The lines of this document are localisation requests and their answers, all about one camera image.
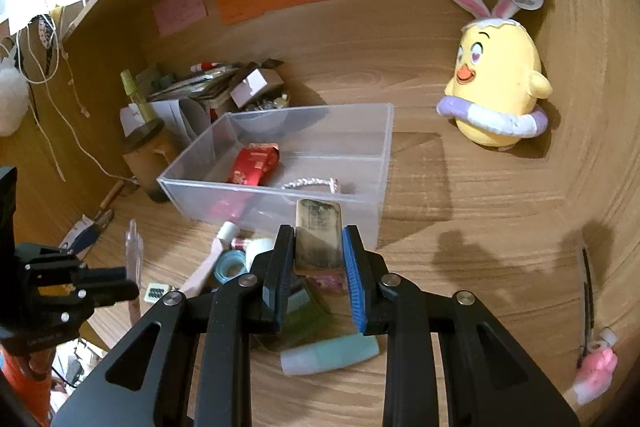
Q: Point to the white fluffy ball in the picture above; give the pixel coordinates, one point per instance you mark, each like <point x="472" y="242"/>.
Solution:
<point x="10" y="99"/>

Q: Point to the white tape roll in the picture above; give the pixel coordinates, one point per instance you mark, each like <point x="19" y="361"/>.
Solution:
<point x="257" y="249"/>

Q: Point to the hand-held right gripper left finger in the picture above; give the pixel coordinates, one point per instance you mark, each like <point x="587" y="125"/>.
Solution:
<point x="277" y="287"/>

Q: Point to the blue tape roll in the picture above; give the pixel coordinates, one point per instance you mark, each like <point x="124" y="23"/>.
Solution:
<point x="230" y="266"/>

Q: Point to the gold rectangular case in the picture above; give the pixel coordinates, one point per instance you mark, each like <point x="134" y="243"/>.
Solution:
<point x="317" y="232"/>

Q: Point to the pink paper note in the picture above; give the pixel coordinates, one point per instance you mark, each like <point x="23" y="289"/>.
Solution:
<point x="180" y="9"/>

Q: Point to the pale pink tube white cap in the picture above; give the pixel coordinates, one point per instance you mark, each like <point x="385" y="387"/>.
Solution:
<point x="210" y="264"/>

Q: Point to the small white cardboard box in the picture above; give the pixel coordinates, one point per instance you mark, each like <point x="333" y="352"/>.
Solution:
<point x="255" y="84"/>

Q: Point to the clear plastic storage box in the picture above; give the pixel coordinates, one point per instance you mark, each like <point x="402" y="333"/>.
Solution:
<point x="325" y="142"/>

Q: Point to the yellow chick plush toy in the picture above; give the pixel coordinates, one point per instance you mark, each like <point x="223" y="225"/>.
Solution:
<point x="495" y="72"/>

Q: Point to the stack of booklets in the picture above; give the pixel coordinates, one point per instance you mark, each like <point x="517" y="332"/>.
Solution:
<point x="192" y="87"/>

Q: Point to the mint green tube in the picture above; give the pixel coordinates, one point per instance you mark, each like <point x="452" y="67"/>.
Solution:
<point x="330" y="353"/>

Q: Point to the brown jar dark lid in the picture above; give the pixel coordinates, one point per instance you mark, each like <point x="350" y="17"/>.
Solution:
<point x="145" y="157"/>

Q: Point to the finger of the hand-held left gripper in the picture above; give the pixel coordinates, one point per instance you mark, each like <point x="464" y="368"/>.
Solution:
<point x="102" y="273"/>
<point x="117" y="293"/>

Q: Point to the red white marker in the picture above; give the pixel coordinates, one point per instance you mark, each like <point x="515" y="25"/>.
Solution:
<point x="205" y="67"/>

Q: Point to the white card black dots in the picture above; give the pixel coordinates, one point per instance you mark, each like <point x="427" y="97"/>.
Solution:
<point x="153" y="293"/>

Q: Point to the small red lipstick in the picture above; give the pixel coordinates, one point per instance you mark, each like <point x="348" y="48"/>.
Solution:
<point x="243" y="242"/>

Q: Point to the blue white packet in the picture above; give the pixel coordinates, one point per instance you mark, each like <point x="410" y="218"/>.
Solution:
<point x="80" y="234"/>

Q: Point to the red foil packet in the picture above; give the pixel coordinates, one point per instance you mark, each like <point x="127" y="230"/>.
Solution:
<point x="252" y="164"/>

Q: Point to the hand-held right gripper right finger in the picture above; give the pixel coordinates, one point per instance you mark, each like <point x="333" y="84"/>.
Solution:
<point x="356" y="287"/>

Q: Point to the white folded paper sheets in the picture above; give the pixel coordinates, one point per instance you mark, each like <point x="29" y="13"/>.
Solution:
<point x="172" y="114"/>

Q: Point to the pink patterned packet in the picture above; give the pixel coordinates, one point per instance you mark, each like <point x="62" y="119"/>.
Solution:
<point x="330" y="281"/>

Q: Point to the dark green bottle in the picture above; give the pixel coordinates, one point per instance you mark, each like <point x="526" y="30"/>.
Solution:
<point x="307" y="314"/>

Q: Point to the green spray bottle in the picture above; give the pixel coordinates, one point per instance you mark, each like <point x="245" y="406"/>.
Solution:
<point x="134" y="92"/>

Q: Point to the bowl of glass beads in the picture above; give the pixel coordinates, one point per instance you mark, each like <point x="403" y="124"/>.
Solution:
<point x="267" y="104"/>

